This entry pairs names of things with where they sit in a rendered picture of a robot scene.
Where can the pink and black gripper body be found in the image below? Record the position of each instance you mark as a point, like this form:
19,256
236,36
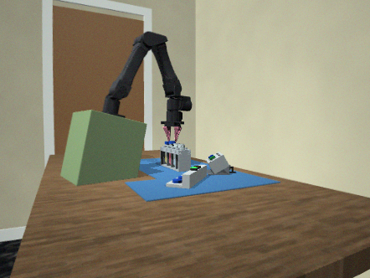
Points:
172,119

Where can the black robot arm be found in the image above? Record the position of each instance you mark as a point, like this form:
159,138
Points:
122,86

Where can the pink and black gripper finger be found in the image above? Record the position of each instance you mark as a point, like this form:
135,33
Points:
167,130
177,131

